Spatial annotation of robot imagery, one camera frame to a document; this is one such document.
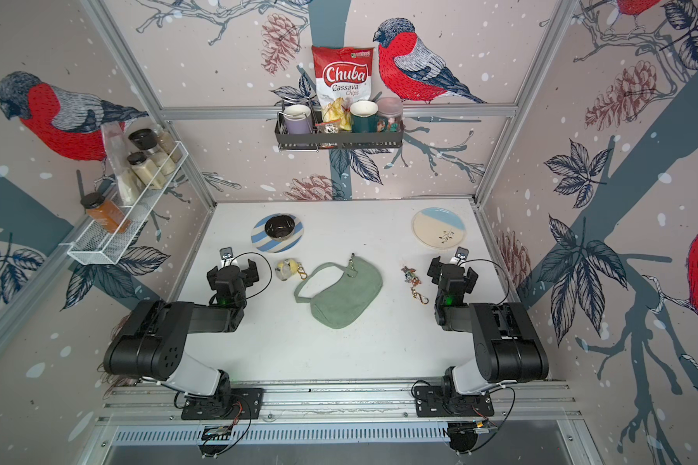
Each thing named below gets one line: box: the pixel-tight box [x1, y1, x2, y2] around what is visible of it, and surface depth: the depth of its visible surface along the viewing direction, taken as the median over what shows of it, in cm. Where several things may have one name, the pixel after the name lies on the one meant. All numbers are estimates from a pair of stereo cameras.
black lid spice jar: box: [126, 151, 167, 189], surface depth 79 cm
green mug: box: [349, 99, 389, 133], surface depth 85 cm
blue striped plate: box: [251, 215, 305, 253], surface depth 109 cm
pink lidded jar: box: [377, 95, 406, 133], surface depth 87 cm
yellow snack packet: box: [321, 96, 352, 132], surface depth 87 cm
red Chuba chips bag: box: [311, 45, 376, 112], surface depth 81 cm
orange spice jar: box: [80, 191, 132, 234], surface depth 68 cm
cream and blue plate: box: [412, 207, 467, 249], surface depth 113 cm
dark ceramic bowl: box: [264, 214, 296, 242], surface depth 109 cm
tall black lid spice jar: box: [127, 127, 177, 177], surface depth 82 cm
